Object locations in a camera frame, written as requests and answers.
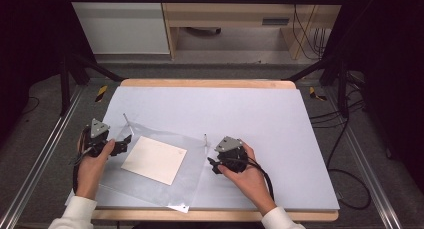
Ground thick black looped floor cable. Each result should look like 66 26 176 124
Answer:
325 117 373 211

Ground dark curtain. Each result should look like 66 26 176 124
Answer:
0 0 97 147
320 0 424 193

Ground white table sheet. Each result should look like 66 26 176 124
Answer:
64 85 341 212

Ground black hanging cable bundle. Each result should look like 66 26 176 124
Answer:
312 27 328 59

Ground thin black floor cables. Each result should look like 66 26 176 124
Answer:
309 88 367 130

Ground left hand-held gripper cable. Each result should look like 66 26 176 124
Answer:
70 145 94 194

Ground clear acrylic photo frame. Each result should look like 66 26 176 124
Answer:
98 112 212 214

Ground right hand-held gripper cable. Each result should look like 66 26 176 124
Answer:
244 156 276 203

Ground thin black floor cable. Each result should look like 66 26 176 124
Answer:
20 95 41 117

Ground person's right hand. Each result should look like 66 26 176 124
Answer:
218 141 272 197

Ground aluminium floor rail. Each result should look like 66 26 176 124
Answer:
323 88 405 229
0 84 85 229

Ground black metal stand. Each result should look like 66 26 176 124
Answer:
58 52 126 117
285 54 352 119

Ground black and yellow floor tape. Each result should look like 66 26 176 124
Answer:
94 84 109 104
308 86 329 103

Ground white cabinet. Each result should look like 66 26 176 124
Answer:
65 0 171 56

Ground grey drawer handle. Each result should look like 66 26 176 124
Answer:
261 17 291 27

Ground black curved bar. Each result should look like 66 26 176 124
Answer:
182 26 223 37

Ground hand-held gripper cable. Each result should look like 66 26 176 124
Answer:
70 145 94 194
244 156 276 203

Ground person's left hand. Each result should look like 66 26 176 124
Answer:
75 129 116 200

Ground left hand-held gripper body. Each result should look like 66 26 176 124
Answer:
81 118 116 158

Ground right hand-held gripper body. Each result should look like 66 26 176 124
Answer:
214 136 250 174

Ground painting picture card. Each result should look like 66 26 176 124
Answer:
120 135 188 187

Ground light wooden desk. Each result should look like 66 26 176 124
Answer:
158 0 350 61

